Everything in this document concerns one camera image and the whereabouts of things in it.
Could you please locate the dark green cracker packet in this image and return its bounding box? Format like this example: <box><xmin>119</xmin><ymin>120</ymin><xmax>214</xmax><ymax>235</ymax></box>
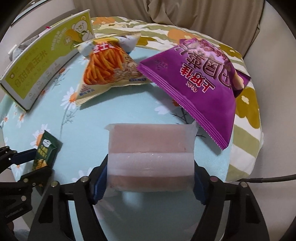
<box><xmin>32</xmin><ymin>131</ymin><xmax>62</xmax><ymax>171</ymax></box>

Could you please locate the green striped floral quilt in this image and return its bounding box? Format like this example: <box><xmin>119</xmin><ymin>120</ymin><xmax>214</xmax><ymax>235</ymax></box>
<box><xmin>91</xmin><ymin>16</ymin><xmax>265</xmax><ymax>182</ymax></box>

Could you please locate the orange stick snack bag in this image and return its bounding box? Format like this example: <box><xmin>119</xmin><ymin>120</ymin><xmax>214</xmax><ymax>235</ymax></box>
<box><xmin>75</xmin><ymin>32</ymin><xmax>149</xmax><ymax>106</ymax></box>

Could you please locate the black cable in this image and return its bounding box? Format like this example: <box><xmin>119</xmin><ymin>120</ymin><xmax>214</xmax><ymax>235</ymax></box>
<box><xmin>240</xmin><ymin>174</ymin><xmax>296</xmax><ymax>182</ymax></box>

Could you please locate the light blue daisy tablecloth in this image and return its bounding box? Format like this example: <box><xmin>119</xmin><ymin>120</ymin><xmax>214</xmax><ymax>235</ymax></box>
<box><xmin>1</xmin><ymin>54</ymin><xmax>230</xmax><ymax>240</ymax></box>

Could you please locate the green cardboard snack box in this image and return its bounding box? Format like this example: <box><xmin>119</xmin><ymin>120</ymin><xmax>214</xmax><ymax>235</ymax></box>
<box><xmin>1</xmin><ymin>9</ymin><xmax>94</xmax><ymax>111</ymax></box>

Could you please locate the beige curtain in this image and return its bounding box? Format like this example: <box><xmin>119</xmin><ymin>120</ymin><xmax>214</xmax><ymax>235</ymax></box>
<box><xmin>74</xmin><ymin>1</ymin><xmax>264</xmax><ymax>55</ymax></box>

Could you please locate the translucent pink wafer pack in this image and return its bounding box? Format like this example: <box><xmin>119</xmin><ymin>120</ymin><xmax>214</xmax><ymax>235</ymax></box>
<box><xmin>106</xmin><ymin>123</ymin><xmax>198</xmax><ymax>192</ymax></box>

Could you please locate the purple potato chip bag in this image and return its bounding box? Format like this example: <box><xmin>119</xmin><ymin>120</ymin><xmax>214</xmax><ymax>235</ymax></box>
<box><xmin>138</xmin><ymin>38</ymin><xmax>250</xmax><ymax>150</ymax></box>

